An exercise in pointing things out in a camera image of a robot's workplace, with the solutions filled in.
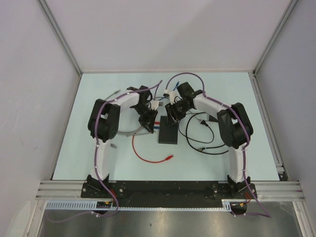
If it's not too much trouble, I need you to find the blue ethernet cable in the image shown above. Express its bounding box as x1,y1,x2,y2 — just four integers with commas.
155,81,180,101

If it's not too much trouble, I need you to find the black network switch box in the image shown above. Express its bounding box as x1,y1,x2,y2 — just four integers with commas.
158,116,178,145

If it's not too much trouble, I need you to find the red ethernet cable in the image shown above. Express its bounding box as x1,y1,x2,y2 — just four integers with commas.
132,122,175,163

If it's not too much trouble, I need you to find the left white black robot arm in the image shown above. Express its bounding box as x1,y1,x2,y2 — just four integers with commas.
88,86,158,198

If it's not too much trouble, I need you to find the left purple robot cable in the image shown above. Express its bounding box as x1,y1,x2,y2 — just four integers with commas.
46,79,163,223

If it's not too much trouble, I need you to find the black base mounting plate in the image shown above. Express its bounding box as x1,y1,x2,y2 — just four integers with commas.
80,180,257,207

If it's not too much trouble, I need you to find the grey ethernet cable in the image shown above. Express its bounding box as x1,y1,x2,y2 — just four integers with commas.
102,90,149,149

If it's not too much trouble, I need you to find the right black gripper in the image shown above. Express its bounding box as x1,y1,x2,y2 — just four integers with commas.
164,101,191,127

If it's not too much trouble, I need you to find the aluminium rail frame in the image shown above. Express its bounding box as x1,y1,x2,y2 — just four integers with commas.
37,73,304,210

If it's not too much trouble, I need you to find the black power cord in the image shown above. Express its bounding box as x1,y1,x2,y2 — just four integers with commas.
185,116,230,156

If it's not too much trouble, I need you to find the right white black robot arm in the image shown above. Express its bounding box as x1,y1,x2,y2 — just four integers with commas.
164,82,253,198

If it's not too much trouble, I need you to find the thin black adapter cable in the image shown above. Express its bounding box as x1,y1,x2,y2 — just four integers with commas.
177,111,215,145

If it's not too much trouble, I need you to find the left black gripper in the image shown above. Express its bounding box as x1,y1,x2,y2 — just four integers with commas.
132,104,158,133

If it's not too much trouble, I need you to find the white slotted cable duct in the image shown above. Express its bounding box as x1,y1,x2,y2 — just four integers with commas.
46,200,248,213

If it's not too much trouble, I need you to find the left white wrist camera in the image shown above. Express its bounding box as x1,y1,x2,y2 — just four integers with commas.
150,100,163,110

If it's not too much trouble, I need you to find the black power adapter brick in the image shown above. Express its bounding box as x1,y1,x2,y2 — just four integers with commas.
208,115,218,122

